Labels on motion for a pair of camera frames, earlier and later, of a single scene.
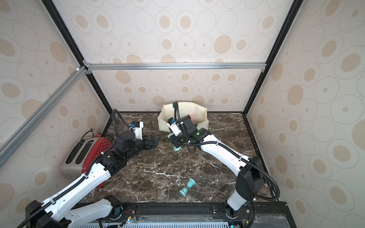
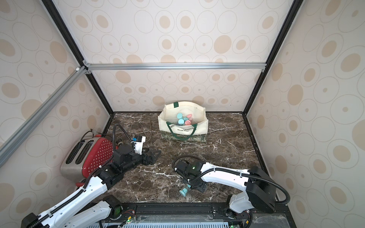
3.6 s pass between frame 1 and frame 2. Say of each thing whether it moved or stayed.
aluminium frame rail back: stayed
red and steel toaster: stayed
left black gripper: moved
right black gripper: moved
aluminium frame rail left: stayed
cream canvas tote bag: stayed
